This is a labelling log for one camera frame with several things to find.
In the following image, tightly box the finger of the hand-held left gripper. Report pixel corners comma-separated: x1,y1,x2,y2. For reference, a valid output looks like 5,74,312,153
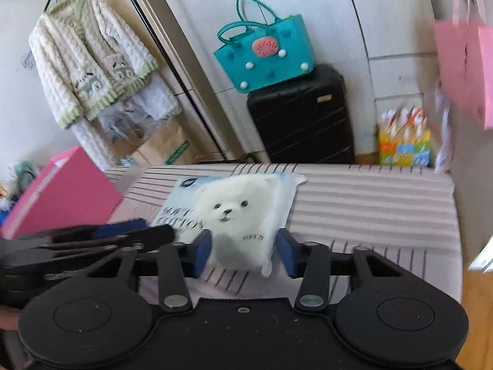
49,224,176,252
41,217,148,242

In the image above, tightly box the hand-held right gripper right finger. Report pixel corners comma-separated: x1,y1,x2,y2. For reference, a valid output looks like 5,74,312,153
276,228,405,313

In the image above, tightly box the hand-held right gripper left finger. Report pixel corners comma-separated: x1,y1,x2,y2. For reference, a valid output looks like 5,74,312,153
87,229,214,314

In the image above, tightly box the bear print cotton pad pack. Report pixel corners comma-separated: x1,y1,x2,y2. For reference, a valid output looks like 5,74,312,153
148,173,308,278

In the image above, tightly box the pink storage box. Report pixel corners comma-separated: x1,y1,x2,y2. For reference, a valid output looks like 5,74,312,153
0,146,124,240

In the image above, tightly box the striped tablecloth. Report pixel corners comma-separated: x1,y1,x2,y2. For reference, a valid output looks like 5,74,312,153
102,162,465,306

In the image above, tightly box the brown paper bag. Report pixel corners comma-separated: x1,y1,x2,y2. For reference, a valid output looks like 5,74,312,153
116,117,201,167

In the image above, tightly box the white green plastic bag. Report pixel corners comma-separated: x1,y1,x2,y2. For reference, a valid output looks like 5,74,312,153
11,160,39,192

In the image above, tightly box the clear plastic gift bag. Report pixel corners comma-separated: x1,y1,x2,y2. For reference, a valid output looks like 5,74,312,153
98,104,147,143

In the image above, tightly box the black clothes rack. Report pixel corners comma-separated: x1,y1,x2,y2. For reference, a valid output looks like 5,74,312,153
43,0,229,161

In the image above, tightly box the black suitcase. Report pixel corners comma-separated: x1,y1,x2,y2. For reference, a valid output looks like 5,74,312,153
246,64,356,165

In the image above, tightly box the colourful gift bag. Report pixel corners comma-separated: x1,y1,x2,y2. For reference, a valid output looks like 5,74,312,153
377,107,432,167

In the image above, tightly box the white fleece jacket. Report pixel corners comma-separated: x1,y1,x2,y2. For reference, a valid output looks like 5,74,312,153
29,0,161,130

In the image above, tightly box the teal felt handbag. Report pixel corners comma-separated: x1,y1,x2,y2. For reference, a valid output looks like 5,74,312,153
214,0,316,94

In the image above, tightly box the grey wooden wardrobe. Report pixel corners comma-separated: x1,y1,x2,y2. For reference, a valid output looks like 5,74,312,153
148,0,456,163

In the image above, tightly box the pink paper bag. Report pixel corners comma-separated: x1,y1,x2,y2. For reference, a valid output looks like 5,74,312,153
433,0,493,131

